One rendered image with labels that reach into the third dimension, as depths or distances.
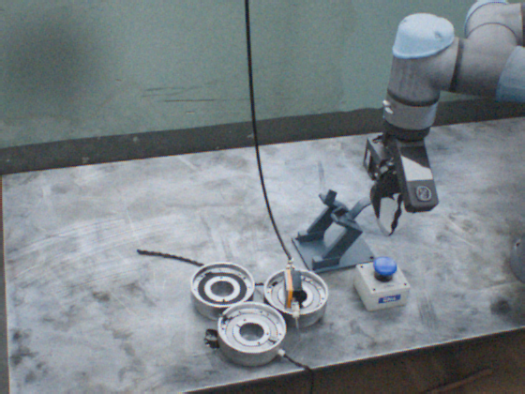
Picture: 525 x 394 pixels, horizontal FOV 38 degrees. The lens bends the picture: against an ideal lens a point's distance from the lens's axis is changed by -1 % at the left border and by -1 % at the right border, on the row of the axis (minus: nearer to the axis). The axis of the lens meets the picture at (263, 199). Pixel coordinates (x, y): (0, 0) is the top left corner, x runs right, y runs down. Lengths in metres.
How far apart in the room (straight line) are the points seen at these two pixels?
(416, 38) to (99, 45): 1.83
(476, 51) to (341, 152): 0.65
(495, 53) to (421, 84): 0.11
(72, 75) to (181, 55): 0.39
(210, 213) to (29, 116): 1.50
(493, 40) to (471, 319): 0.48
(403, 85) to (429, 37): 0.08
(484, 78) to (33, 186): 0.89
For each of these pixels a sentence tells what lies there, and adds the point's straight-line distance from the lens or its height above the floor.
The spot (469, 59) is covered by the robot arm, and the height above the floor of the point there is 1.26.
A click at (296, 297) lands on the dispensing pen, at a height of 0.86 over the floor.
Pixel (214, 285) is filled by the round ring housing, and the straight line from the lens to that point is 1.30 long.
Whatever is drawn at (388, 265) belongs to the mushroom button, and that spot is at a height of 0.87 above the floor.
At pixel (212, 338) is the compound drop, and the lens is 1.25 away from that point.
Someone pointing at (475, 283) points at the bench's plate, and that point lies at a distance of 1.42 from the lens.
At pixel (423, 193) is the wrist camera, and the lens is 1.11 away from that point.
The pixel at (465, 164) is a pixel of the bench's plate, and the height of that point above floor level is 0.80.
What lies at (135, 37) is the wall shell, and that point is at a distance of 2.76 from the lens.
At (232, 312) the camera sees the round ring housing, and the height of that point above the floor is 0.83.
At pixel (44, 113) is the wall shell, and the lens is 2.88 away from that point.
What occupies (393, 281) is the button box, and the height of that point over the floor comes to 0.84.
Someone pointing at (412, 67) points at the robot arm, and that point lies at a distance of 1.08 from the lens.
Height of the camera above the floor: 1.73
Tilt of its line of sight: 38 degrees down
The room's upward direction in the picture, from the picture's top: 4 degrees clockwise
